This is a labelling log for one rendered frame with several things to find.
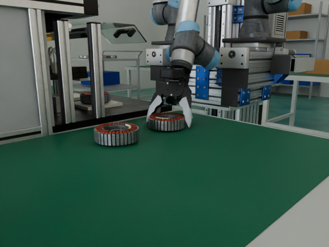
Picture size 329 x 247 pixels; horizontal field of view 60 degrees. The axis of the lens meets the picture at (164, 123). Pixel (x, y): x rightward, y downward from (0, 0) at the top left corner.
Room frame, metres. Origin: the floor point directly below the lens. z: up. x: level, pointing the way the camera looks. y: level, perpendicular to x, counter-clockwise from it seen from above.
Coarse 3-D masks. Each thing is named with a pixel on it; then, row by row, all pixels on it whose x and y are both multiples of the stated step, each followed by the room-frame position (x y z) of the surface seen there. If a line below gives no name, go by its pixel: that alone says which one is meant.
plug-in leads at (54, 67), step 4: (48, 48) 0.97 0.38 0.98; (52, 48) 0.96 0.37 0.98; (48, 52) 0.96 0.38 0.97; (52, 52) 0.97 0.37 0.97; (48, 56) 0.96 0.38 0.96; (52, 64) 0.99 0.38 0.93; (56, 64) 1.01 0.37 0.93; (52, 68) 0.99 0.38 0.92; (56, 68) 0.97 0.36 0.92; (52, 72) 0.99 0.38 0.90; (56, 72) 0.97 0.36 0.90
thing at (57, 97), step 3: (54, 96) 0.96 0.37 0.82; (57, 96) 0.96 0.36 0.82; (54, 99) 0.95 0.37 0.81; (57, 99) 0.95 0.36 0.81; (54, 102) 0.95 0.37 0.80; (57, 102) 0.95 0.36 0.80; (54, 105) 0.95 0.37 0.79; (57, 105) 0.95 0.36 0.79; (54, 108) 0.96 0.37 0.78; (57, 108) 0.95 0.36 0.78; (60, 108) 0.95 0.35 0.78; (54, 111) 0.96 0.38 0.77; (57, 111) 0.95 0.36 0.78; (60, 111) 0.95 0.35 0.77
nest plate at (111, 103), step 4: (112, 100) 1.13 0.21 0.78; (76, 104) 1.04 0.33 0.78; (80, 104) 1.04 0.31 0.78; (84, 104) 1.04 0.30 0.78; (88, 104) 1.04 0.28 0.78; (108, 104) 1.04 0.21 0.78; (112, 104) 1.05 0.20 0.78; (116, 104) 1.06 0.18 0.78; (120, 104) 1.08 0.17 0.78; (80, 108) 1.02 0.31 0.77; (84, 108) 1.00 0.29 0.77; (88, 108) 0.98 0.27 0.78
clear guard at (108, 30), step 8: (72, 24) 1.00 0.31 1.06; (80, 24) 1.00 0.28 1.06; (104, 24) 1.00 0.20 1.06; (112, 24) 1.00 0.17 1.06; (120, 24) 1.02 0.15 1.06; (128, 24) 1.05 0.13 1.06; (104, 32) 1.23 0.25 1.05; (112, 32) 1.19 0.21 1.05; (120, 32) 1.15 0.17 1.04; (128, 32) 1.12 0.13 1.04; (136, 32) 1.09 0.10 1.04; (112, 40) 1.24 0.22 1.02; (120, 40) 1.20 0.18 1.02; (128, 40) 1.16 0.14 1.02; (136, 40) 1.13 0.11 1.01; (144, 40) 1.10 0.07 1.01
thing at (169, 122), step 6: (156, 114) 0.85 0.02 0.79; (162, 114) 0.85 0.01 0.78; (168, 114) 0.86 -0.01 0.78; (174, 114) 0.85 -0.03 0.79; (180, 114) 0.84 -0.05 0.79; (150, 120) 0.79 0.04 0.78; (156, 120) 0.78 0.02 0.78; (162, 120) 0.77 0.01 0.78; (168, 120) 0.77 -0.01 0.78; (174, 120) 0.78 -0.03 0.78; (180, 120) 0.78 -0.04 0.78; (150, 126) 0.79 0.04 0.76; (156, 126) 0.78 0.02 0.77; (162, 126) 0.77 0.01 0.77; (168, 126) 0.77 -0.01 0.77; (174, 126) 0.77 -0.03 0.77; (180, 126) 0.78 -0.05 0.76
